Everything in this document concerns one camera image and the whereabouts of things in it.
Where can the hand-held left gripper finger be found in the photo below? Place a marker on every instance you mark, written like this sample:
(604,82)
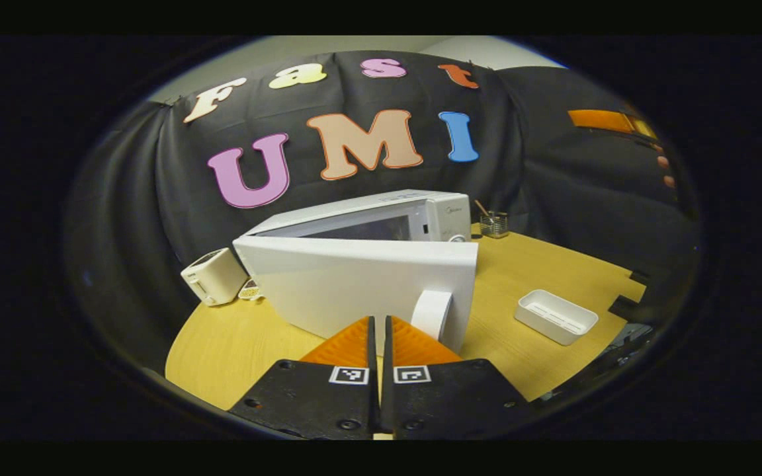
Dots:
(372,350)
(387,350)

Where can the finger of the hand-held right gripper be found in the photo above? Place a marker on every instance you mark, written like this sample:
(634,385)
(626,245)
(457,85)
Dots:
(599,119)

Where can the white microwave oven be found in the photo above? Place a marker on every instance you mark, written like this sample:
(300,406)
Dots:
(354,284)

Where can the white divided snack dish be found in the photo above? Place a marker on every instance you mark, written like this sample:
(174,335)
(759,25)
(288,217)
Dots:
(250,291)

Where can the glass cup with stick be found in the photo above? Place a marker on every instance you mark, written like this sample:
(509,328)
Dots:
(495,226)

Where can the white rectangular tray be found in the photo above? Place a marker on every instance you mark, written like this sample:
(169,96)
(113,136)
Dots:
(556,317)

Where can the white toaster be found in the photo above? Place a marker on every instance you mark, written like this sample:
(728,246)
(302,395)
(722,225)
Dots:
(215,277)

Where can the black backdrop cloth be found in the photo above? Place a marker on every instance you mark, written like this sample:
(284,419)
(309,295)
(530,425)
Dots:
(129,198)

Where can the black table edge bracket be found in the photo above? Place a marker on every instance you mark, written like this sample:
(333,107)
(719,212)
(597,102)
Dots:
(627,309)

